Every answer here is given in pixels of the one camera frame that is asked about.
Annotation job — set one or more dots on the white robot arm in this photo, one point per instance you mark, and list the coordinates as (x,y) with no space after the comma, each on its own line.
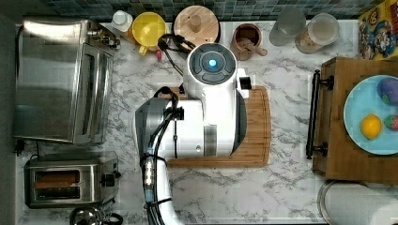
(210,121)

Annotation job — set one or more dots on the black toaster lever knob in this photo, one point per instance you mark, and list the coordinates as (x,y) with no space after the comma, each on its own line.
(108,180)

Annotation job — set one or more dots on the silver two-slot toaster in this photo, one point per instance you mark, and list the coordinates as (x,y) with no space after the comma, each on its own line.
(90,166)

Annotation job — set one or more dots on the silver toaster oven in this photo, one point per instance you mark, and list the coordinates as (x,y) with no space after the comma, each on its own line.
(63,81)

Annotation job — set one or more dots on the bread slice in toaster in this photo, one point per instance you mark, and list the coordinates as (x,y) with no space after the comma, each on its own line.
(57,179)

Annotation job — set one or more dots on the wooden cutting board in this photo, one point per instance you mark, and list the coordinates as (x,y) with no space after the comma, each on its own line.
(255,148)

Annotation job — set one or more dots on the black canister with wooden lid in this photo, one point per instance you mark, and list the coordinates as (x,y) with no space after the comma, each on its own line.
(198,25)

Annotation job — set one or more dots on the brown wooden cup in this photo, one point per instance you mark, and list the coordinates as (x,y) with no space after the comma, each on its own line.
(246,42)

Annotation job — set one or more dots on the yellow mug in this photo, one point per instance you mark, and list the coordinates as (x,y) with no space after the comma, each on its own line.
(147,28)

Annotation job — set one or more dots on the white bottle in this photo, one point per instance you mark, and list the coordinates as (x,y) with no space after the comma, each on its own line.
(121,21)

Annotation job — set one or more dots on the frosted glass tumbler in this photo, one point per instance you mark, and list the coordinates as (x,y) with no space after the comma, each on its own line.
(290,23)

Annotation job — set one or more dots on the glass jar with clear lid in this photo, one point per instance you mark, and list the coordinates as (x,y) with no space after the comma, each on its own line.
(322,30)

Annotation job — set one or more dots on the silver kettle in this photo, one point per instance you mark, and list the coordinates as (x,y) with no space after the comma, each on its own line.
(94,216)

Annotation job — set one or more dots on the light blue plate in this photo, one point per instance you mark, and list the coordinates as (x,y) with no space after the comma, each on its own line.
(362,101)

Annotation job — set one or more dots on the yellow lemon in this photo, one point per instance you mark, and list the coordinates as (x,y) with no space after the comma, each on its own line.
(370,126)

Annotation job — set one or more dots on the purple toy fruit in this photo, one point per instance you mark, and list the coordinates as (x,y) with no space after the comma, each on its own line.
(387,89)

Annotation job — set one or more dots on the red toy strawberry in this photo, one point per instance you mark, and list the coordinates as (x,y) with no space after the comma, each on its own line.
(391,122)

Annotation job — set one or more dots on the colourful cereal box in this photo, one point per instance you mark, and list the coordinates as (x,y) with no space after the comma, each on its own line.
(378,32)

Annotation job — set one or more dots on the wooden tray with black handle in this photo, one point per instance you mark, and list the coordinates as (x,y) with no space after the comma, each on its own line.
(332,151)

